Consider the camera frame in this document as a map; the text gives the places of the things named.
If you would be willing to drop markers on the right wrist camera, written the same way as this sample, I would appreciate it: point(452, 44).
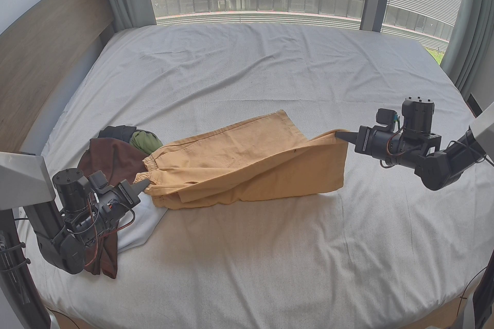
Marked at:
point(386, 118)

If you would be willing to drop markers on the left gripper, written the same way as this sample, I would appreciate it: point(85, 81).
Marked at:
point(123, 198)

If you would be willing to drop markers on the white garment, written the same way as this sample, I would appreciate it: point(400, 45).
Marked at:
point(141, 223)

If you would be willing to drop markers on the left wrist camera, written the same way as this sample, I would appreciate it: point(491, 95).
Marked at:
point(101, 183)

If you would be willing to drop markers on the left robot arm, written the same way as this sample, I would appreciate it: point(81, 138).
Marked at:
point(73, 188)

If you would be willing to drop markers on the black garment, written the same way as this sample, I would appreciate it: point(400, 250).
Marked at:
point(115, 132)

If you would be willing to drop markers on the green garment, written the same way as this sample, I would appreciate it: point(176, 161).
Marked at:
point(146, 142)

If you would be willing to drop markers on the brown garment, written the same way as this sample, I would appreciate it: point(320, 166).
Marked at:
point(115, 161)

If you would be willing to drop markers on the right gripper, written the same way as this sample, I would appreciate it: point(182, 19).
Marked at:
point(382, 146)

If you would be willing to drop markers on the tan shorts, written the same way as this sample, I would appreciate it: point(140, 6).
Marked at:
point(239, 165)

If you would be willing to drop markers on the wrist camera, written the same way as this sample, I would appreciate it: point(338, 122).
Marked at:
point(101, 183)
point(386, 118)

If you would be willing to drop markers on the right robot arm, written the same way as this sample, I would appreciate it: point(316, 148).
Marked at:
point(418, 119)

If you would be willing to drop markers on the bed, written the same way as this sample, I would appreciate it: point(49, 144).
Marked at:
point(270, 69)

